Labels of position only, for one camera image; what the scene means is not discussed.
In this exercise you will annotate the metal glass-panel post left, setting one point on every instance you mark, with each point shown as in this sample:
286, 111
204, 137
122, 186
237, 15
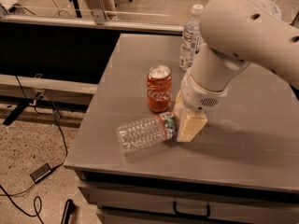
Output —
98, 11

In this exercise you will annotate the red Coca-Cola can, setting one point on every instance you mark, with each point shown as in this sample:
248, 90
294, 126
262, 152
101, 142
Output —
159, 88

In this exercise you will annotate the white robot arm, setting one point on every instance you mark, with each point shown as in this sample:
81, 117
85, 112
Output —
236, 33

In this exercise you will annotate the grey cabinet with drawers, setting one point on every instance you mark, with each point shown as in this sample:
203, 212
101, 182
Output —
244, 164

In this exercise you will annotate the clear plastic bottle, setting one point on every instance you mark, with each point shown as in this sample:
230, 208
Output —
147, 132

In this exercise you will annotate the standing clear water bottle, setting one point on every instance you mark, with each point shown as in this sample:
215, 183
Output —
191, 38

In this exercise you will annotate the grey low bench shelf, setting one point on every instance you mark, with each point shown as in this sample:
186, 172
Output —
55, 90

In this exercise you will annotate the black power adapter brick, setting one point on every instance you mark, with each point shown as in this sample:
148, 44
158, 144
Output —
40, 173

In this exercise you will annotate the black object on floor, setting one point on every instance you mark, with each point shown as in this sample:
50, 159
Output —
69, 208

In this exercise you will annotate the black drawer handle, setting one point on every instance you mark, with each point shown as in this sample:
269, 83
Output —
192, 210

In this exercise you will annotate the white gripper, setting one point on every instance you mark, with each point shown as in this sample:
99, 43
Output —
199, 97

